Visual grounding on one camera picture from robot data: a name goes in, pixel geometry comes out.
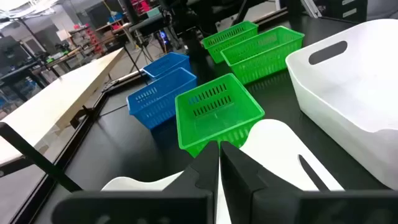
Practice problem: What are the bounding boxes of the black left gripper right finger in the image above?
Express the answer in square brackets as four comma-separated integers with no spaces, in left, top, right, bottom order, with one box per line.
[220,141,398,224]

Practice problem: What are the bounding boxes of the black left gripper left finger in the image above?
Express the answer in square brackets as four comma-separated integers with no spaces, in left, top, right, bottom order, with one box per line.
[52,141,220,224]

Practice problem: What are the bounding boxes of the white plastic bin with handle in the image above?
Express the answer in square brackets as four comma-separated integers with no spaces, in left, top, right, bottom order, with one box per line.
[101,119,345,224]
[285,18,398,190]

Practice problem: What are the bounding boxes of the green slotted plastic basket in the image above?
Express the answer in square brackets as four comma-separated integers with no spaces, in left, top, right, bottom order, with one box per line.
[175,73,266,158]
[220,26,305,85]
[201,20,259,65]

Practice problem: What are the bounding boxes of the blue slotted plastic basket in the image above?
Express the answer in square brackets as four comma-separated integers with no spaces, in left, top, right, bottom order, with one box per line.
[126,67,198,131]
[142,52,192,81]

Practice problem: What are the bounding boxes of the red storage bin rack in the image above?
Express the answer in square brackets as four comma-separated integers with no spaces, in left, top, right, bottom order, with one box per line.
[84,25,104,54]

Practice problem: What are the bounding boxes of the black drawer cabinet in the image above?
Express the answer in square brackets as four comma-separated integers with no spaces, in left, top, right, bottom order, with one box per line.
[323,0,368,23]

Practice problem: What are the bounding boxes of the black camera tripod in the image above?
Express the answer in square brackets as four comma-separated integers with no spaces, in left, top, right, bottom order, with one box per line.
[123,30,155,75]

